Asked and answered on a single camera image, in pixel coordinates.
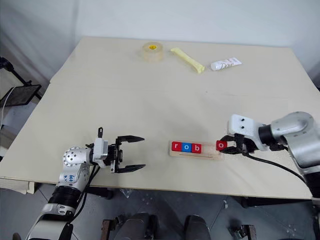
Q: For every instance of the clear tape roll yellow core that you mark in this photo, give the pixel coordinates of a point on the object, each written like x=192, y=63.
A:
x=153, y=52

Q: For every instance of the red tile letter o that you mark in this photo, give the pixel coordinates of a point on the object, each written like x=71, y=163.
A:
x=221, y=145

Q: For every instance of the white cream tube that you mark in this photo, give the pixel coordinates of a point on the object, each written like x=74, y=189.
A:
x=225, y=64

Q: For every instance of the red letter tile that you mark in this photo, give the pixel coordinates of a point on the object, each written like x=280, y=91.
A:
x=176, y=146

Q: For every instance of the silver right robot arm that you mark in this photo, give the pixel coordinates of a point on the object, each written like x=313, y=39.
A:
x=295, y=130

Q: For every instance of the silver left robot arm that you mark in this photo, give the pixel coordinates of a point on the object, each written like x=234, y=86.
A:
x=72, y=157

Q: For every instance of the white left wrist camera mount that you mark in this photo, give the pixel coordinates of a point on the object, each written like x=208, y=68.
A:
x=100, y=150

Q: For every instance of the wooden letter tile rack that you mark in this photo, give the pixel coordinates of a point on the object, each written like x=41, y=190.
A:
x=197, y=155

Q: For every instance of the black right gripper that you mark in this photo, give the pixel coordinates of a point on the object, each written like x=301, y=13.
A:
x=245, y=145

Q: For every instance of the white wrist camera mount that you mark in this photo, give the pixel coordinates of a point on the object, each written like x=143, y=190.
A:
x=100, y=150
x=242, y=125

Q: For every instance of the red tile letter b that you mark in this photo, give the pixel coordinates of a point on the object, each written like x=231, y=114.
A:
x=197, y=147

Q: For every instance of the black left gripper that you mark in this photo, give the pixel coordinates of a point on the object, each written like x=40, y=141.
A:
x=115, y=155

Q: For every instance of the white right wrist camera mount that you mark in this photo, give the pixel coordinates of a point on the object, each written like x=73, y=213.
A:
x=242, y=125

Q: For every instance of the dark grey rounded shape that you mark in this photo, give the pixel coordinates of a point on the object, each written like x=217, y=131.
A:
x=197, y=228
x=137, y=227

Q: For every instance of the blue letter tile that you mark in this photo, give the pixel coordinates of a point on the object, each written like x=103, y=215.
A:
x=186, y=147

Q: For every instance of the clear plastic bag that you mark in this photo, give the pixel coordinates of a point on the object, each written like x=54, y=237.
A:
x=126, y=193

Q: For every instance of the beige board stack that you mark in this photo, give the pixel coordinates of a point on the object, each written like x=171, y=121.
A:
x=15, y=186

